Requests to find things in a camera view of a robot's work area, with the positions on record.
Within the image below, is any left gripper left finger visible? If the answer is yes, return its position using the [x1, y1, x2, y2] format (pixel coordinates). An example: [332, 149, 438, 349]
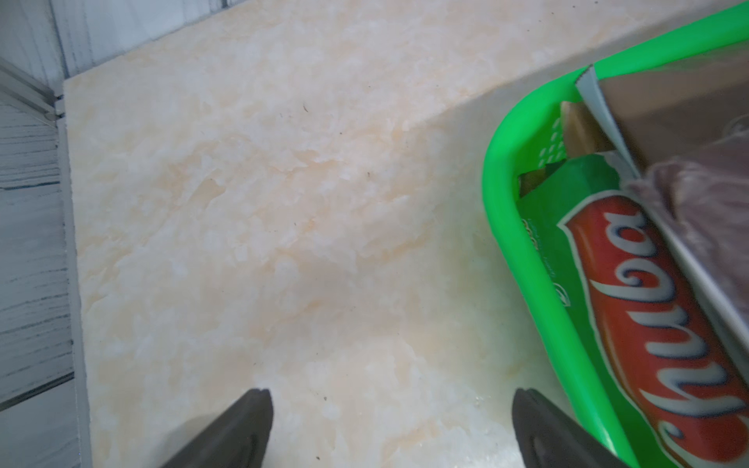
[162, 388, 274, 468]

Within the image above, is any dark brown snack bag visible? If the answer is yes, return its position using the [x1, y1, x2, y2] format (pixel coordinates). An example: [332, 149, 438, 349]
[623, 132, 748, 348]

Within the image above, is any green Chuba cassava chips bag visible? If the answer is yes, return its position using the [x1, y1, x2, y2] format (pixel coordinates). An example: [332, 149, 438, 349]
[517, 154, 748, 467]

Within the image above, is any green plastic mesh basket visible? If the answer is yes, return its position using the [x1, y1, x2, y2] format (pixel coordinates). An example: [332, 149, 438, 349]
[482, 4, 748, 467]

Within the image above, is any brown Lerna cassava bag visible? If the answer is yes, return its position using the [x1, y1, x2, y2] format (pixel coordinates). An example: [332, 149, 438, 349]
[561, 42, 748, 174]

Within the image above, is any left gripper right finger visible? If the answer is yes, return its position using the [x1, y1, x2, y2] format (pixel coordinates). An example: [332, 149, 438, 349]
[511, 389, 626, 468]

